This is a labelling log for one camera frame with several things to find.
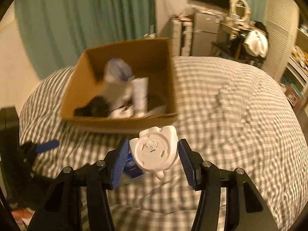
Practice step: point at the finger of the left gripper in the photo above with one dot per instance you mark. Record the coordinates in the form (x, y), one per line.
(44, 147)

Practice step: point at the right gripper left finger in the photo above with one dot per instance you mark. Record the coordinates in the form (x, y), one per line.
(60, 208)

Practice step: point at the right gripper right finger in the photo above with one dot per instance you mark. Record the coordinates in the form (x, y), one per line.
(245, 207)

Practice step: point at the white plastic cartoon figure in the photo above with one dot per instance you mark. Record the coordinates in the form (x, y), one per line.
(155, 150)

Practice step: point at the grey checkered bed duvet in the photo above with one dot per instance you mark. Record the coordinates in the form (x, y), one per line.
(234, 115)

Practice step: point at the brown cardboard box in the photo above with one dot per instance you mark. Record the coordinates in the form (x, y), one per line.
(122, 87)

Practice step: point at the green window curtain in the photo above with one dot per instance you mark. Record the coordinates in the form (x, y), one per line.
(56, 32)

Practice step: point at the white open wardrobe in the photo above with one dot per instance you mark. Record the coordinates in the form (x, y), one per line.
(281, 19)

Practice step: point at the wooden chair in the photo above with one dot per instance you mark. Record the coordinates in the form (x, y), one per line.
(235, 50)

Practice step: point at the white towel on chair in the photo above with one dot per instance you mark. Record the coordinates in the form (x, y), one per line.
(256, 44)

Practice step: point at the white hard suitcase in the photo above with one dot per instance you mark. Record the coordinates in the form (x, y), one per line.
(181, 30)

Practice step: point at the silver mini fridge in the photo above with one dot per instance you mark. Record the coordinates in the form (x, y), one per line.
(205, 31)

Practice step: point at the wooden dressing table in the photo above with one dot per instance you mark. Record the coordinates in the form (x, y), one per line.
(228, 33)

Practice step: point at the white oval vanity mirror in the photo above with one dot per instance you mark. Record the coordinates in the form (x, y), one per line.
(241, 9)

